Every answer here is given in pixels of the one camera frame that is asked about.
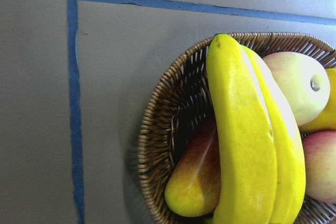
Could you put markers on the red yellow mango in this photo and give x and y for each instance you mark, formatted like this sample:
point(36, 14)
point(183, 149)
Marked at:
point(193, 190)

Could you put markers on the brown wicker basket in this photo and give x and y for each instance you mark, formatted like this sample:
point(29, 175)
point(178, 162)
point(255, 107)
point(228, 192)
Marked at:
point(181, 100)

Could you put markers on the yellow lemon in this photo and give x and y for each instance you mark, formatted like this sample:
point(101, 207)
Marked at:
point(325, 121)

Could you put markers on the pink green apple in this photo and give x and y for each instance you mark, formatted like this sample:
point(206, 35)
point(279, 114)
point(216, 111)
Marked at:
point(303, 81)

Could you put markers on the yellow banana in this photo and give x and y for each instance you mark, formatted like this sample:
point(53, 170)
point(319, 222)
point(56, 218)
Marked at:
point(291, 178)
point(246, 145)

